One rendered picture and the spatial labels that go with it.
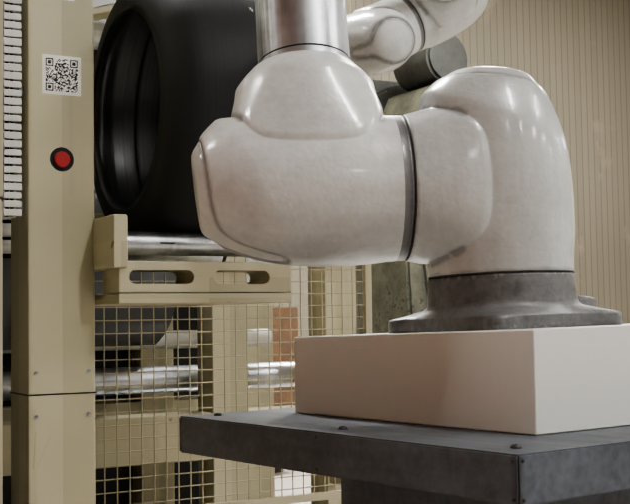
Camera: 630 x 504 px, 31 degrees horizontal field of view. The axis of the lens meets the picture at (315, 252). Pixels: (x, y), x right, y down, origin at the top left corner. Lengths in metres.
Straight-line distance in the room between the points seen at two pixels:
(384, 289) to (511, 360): 5.67
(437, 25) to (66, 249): 0.82
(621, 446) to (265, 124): 0.46
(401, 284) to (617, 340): 5.47
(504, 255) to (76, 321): 1.21
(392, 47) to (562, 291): 0.72
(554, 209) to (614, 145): 8.31
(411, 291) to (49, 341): 4.47
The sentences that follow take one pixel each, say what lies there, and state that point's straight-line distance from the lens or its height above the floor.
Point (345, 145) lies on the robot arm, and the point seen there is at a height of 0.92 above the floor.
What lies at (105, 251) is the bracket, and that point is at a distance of 2.17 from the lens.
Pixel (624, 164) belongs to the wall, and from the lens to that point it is 9.56.
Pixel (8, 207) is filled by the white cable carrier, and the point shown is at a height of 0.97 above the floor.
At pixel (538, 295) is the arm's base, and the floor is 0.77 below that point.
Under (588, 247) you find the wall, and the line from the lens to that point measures 9.14.
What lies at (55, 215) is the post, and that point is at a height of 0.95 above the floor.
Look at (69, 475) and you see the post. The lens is 2.23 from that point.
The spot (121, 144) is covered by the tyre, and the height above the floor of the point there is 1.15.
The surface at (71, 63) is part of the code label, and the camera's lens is 2.27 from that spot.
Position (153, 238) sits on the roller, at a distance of 2.19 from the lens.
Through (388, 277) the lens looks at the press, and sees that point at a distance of 6.66.
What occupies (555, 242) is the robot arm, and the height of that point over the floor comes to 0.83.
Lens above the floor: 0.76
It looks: 3 degrees up
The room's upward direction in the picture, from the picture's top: 1 degrees counter-clockwise
